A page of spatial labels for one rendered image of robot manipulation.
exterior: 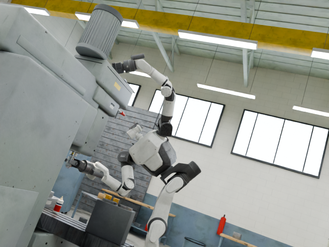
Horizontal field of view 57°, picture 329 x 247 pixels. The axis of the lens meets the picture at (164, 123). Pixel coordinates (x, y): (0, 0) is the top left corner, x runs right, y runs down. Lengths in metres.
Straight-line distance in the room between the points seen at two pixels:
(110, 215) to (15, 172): 0.63
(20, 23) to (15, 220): 0.85
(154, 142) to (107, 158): 8.23
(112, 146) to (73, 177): 2.77
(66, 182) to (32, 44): 6.78
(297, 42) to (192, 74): 4.89
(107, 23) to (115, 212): 1.14
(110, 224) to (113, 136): 8.82
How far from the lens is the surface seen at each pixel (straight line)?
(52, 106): 1.46
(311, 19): 8.19
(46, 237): 1.90
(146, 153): 2.25
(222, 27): 6.84
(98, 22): 2.00
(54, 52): 1.60
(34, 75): 1.36
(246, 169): 9.38
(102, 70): 1.91
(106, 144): 10.58
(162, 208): 2.30
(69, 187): 8.09
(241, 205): 9.25
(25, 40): 1.46
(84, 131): 1.90
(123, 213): 1.80
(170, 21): 7.20
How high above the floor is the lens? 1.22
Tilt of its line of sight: 13 degrees up
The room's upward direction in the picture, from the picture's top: 20 degrees clockwise
